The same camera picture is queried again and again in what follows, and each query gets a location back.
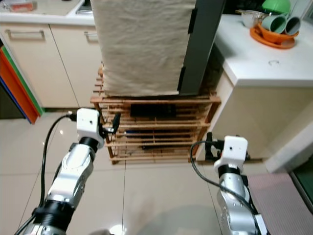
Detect wooden slatted rack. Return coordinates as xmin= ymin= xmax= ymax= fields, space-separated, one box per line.
xmin=90 ymin=64 xmax=222 ymax=165

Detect black power adapter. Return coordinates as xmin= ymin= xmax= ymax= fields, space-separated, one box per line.
xmin=130 ymin=104 xmax=177 ymax=118

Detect cream kitchen cabinet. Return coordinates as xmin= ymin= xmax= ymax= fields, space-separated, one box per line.
xmin=0 ymin=0 xmax=103 ymax=109

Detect dark tall appliance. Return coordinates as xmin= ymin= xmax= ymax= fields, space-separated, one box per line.
xmin=0 ymin=91 xmax=30 ymax=121

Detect white counter unit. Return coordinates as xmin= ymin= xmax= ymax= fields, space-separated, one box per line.
xmin=193 ymin=14 xmax=313 ymax=174

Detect green cutting board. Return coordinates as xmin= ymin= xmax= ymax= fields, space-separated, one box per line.
xmin=1 ymin=46 xmax=43 ymax=117

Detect orange cutting board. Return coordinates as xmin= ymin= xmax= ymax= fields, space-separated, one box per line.
xmin=0 ymin=49 xmax=41 ymax=124

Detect orange round tray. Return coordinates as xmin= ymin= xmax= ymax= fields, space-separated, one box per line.
xmin=249 ymin=25 xmax=298 ymax=49

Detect steel sink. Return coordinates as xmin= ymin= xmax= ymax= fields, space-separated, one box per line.
xmin=76 ymin=0 xmax=93 ymax=15

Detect orange plastic bowl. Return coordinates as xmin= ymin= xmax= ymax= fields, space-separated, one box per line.
xmin=257 ymin=23 xmax=294 ymax=44

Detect green plastic cup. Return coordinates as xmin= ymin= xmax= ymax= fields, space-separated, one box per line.
xmin=285 ymin=16 xmax=303 ymax=36
xmin=262 ymin=14 xmax=290 ymax=34

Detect bright green bowl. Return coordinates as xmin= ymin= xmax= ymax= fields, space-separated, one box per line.
xmin=262 ymin=0 xmax=291 ymax=14

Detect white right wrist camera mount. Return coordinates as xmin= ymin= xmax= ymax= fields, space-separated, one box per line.
xmin=214 ymin=136 xmax=248 ymax=172

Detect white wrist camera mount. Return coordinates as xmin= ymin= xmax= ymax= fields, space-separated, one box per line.
xmin=214 ymin=136 xmax=248 ymax=172
xmin=76 ymin=108 xmax=106 ymax=148

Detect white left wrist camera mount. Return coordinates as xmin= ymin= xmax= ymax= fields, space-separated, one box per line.
xmin=76 ymin=108 xmax=106 ymax=148

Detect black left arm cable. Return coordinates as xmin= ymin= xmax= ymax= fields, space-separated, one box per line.
xmin=24 ymin=113 xmax=78 ymax=235

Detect silver cabinet handle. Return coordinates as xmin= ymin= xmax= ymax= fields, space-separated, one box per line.
xmin=84 ymin=31 xmax=98 ymax=42
xmin=5 ymin=29 xmax=45 ymax=41

